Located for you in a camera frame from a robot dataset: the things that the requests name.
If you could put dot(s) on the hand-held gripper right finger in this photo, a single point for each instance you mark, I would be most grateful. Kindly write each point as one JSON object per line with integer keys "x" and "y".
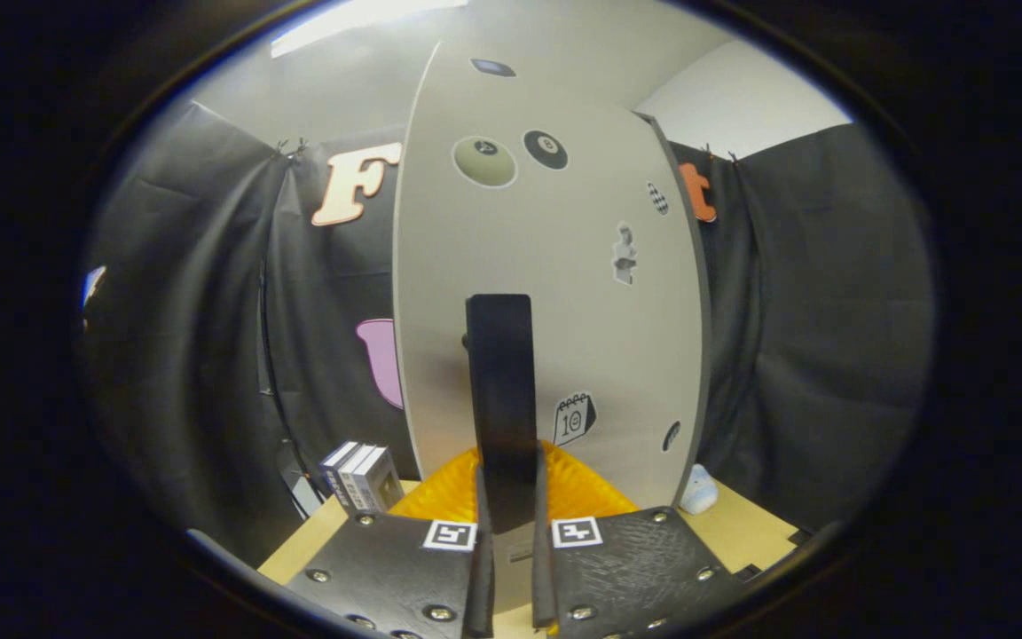
{"x": 542, "y": 595}

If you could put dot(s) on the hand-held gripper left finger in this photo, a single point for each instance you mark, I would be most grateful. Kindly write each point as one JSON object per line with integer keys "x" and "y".
{"x": 481, "y": 603}

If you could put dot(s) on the white cabinet door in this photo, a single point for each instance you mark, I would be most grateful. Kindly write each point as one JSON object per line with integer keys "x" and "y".
{"x": 458, "y": 266}

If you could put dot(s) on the grey cover book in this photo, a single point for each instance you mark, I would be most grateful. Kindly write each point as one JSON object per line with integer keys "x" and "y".
{"x": 382, "y": 479}

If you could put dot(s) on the white spine book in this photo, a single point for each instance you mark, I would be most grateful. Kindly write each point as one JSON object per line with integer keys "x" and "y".
{"x": 356, "y": 479}

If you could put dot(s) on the white rounded object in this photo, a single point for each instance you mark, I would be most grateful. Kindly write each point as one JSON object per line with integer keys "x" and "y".
{"x": 699, "y": 493}

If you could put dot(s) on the dark blue spine book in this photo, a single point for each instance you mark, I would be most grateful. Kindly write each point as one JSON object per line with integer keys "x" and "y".
{"x": 334, "y": 475}

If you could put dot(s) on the grey cabinet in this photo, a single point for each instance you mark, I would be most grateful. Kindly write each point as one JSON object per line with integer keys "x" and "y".
{"x": 697, "y": 311}

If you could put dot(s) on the black backdrop cloth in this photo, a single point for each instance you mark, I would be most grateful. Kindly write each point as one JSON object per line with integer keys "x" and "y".
{"x": 830, "y": 311}

